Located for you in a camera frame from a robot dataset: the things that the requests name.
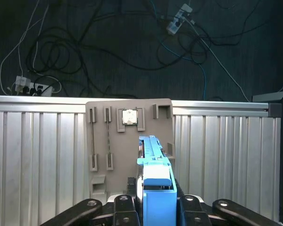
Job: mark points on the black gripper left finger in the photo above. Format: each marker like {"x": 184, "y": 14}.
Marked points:
{"x": 125, "y": 212}

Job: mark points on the white power strip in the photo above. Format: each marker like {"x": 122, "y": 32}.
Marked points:
{"x": 22, "y": 82}
{"x": 177, "y": 22}

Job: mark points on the hard disk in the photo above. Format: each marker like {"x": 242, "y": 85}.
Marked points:
{"x": 159, "y": 207}

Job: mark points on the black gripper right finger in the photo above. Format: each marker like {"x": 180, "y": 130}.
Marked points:
{"x": 193, "y": 212}

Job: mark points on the grey parts rack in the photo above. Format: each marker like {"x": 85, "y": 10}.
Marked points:
{"x": 129, "y": 141}

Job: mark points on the CPU silver top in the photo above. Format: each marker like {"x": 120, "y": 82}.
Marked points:
{"x": 129, "y": 116}

